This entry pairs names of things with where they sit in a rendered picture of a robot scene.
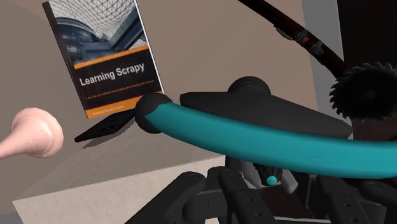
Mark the pink pear-shaped object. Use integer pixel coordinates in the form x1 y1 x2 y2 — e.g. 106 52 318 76
0 107 65 161

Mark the dark rod with toothed wheel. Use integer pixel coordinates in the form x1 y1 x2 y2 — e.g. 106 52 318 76
238 0 397 121

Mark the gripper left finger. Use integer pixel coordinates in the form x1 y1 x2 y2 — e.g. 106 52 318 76
123 167 277 224

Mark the teal and black curved object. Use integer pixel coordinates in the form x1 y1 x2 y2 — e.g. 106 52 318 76
134 76 397 195

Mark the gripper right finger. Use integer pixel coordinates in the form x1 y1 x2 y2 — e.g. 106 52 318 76
309 175 397 224

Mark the dark book with orange stripes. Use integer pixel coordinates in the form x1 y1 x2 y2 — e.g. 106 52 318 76
42 0 165 120

